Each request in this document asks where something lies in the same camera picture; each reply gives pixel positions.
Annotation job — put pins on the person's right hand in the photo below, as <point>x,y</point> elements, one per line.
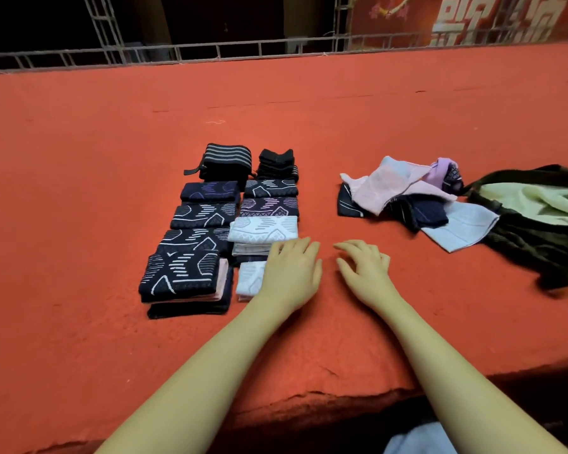
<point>367,279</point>

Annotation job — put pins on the person's left hand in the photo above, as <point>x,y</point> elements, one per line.
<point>289,279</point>

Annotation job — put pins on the single pale pink sock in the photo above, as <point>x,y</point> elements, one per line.
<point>223,279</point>
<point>383,182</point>

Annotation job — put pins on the single black purple-lined sock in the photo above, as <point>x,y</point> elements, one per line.
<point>269,207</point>

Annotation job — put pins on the single black grey-striped sock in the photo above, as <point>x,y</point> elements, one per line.
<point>271,189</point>

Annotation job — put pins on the single navy purple-cuffed sock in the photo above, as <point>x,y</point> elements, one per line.
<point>189,309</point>

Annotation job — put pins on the single black white-lined sock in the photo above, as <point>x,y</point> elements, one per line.
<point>182,276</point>

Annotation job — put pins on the person's right forearm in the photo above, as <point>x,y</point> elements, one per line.
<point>478,383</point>

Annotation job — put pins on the person's left forearm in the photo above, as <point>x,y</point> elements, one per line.
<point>199,387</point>

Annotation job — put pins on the person's pale blue clothing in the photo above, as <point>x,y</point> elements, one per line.
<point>418,439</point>

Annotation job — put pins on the single navy striped sock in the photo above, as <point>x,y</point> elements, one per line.
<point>426,212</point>

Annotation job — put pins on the grey metal truss tower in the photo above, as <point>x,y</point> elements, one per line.
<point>340,21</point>
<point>104,23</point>

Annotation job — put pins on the red banner with white print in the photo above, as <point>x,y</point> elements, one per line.
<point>398,12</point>

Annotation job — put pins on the dark brown door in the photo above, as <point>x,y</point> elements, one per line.
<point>222,14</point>

